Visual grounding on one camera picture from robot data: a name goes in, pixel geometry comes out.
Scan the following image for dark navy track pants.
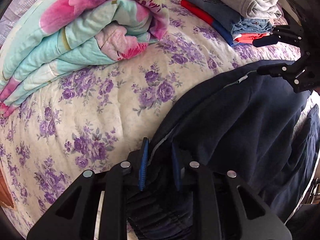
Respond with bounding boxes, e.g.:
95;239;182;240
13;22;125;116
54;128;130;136
127;61;319;239

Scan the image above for purple floral bedspread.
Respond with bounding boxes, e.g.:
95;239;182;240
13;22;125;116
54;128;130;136
1;0;300;238

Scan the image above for folded blue jeans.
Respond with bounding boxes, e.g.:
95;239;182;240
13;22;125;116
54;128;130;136
187;0;272;35

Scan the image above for folded red garment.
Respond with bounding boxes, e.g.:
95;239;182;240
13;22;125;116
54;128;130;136
181;0;270;47

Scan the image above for folded turquoise floral quilt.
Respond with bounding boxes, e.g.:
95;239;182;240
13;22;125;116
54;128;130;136
1;0;169;116

